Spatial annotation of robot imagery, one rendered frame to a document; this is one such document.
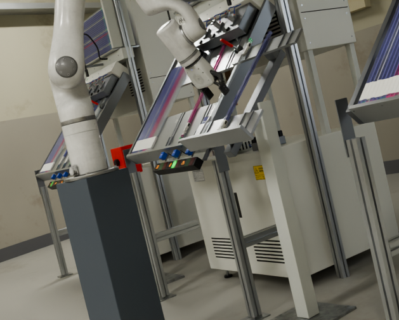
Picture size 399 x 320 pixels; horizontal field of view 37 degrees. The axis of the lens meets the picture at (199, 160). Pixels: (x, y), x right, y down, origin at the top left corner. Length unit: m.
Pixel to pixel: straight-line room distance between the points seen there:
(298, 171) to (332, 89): 3.22
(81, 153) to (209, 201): 1.10
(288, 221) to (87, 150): 0.76
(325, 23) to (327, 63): 2.93
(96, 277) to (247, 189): 0.93
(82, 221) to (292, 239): 0.75
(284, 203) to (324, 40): 0.92
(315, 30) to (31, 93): 4.11
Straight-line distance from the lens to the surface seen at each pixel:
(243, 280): 2.40
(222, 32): 2.69
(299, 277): 2.26
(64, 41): 2.06
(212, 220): 3.02
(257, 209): 2.70
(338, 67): 5.74
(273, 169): 2.19
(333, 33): 2.89
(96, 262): 2.05
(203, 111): 2.52
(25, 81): 6.42
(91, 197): 1.98
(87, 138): 2.04
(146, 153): 2.75
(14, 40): 6.49
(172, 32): 2.13
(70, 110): 2.05
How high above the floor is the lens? 0.76
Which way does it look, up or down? 3 degrees down
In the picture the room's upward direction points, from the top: 13 degrees counter-clockwise
